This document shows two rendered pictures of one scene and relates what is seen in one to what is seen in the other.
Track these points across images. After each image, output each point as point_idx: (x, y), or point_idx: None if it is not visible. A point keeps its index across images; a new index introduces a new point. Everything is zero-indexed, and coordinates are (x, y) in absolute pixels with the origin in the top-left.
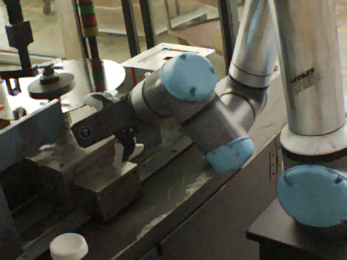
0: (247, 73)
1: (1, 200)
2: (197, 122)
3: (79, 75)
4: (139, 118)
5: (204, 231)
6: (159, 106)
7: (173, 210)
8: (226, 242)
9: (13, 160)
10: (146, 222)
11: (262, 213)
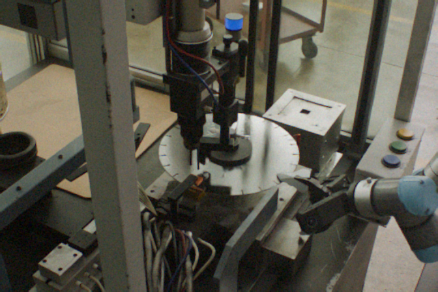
0: None
1: (234, 282)
2: (419, 229)
3: (250, 138)
4: (356, 212)
5: (344, 276)
6: (388, 212)
7: (343, 268)
8: (349, 279)
9: (248, 246)
10: (326, 281)
11: (420, 277)
